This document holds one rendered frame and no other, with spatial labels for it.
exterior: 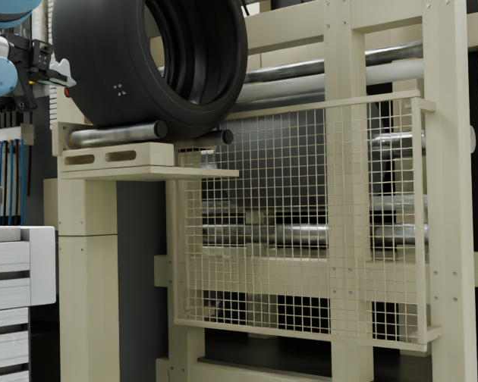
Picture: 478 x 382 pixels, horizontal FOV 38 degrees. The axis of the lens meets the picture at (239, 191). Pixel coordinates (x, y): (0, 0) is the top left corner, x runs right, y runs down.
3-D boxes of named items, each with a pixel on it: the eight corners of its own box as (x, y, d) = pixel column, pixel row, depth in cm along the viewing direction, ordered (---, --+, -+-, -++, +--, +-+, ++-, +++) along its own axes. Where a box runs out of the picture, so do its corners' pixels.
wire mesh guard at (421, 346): (174, 324, 241) (170, 120, 242) (177, 323, 242) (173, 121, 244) (424, 352, 186) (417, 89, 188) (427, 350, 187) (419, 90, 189)
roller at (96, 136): (73, 128, 203) (82, 140, 205) (64, 138, 200) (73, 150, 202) (161, 117, 182) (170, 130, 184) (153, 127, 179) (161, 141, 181)
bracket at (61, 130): (51, 156, 199) (51, 121, 199) (151, 161, 231) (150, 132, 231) (59, 155, 197) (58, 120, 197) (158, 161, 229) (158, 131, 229)
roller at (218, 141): (143, 135, 225) (150, 146, 227) (136, 144, 222) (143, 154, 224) (229, 126, 204) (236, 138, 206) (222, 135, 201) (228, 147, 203)
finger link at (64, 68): (84, 64, 173) (54, 53, 166) (83, 87, 172) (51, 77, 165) (76, 65, 175) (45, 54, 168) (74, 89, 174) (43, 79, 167)
